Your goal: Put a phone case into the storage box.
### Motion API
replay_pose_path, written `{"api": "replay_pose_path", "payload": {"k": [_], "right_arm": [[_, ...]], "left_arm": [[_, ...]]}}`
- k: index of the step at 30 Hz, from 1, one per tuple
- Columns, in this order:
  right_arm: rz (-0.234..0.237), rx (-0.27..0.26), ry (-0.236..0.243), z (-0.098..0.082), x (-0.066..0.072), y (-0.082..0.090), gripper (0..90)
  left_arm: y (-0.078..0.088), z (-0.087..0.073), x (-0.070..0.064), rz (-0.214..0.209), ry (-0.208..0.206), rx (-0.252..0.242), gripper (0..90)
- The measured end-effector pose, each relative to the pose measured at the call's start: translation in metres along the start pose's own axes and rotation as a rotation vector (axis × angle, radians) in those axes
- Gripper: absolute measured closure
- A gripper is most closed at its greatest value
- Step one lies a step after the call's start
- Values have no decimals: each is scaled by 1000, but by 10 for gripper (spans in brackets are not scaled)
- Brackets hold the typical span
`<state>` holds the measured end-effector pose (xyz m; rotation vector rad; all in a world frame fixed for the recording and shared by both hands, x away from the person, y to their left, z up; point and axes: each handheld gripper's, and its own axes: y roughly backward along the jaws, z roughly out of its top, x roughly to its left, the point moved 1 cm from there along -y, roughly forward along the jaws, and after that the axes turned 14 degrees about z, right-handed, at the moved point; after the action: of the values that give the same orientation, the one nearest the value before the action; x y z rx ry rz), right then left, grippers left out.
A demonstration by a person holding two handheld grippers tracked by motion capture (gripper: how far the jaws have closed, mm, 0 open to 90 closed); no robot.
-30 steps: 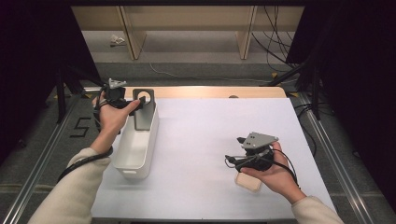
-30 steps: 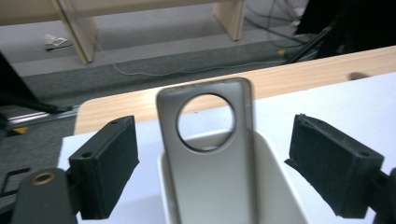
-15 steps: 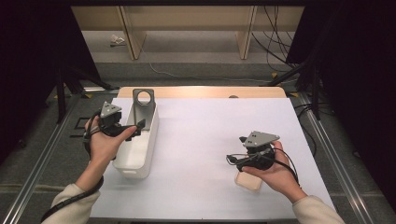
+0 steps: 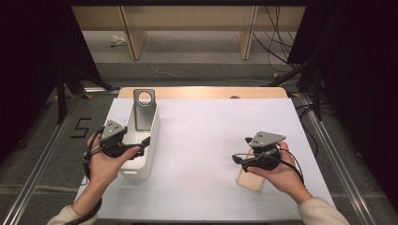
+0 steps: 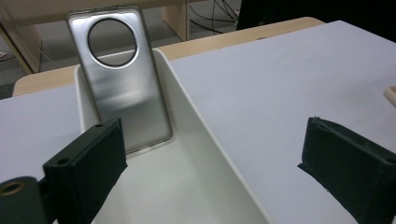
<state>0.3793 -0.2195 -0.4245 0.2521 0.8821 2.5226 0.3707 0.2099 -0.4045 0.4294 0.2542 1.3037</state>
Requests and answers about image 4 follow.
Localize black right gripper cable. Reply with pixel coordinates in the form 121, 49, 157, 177
233, 148, 307, 186

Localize black metal stand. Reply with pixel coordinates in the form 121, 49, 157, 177
55, 67, 120, 125
268, 59, 325, 121

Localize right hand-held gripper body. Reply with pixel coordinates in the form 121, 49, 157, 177
243, 130, 287, 173

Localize crumpled white paper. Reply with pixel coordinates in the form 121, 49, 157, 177
110, 34, 127, 48

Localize beige phone case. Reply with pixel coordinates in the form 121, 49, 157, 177
235, 146, 266, 192

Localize metal floor rail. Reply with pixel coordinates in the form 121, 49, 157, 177
297, 93, 376, 225
0, 93, 83, 225

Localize white plastic basket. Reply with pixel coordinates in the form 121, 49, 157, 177
119, 98, 161, 181

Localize person's right hand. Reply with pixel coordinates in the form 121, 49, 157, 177
247, 141, 306, 197

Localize black hanging cables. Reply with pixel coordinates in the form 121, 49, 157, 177
253, 5, 301, 73

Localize black curtain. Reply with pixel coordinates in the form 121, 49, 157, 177
286, 0, 398, 217
0, 0, 102, 163

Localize white floor cable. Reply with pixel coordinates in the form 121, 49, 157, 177
149, 62, 273, 84

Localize beige wooden shelf unit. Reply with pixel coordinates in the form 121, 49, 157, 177
70, 5, 307, 61

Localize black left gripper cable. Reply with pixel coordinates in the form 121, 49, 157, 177
64, 126, 106, 225

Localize person's left hand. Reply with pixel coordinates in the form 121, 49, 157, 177
88, 133, 141, 188

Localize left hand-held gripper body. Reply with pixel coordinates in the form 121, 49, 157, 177
99, 119, 142, 158

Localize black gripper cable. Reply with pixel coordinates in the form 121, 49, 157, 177
233, 148, 307, 186
64, 126, 106, 225

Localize grey metal bracket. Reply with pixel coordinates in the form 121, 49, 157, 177
132, 88, 157, 132

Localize white table sheet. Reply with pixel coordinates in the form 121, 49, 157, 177
74, 97, 336, 221

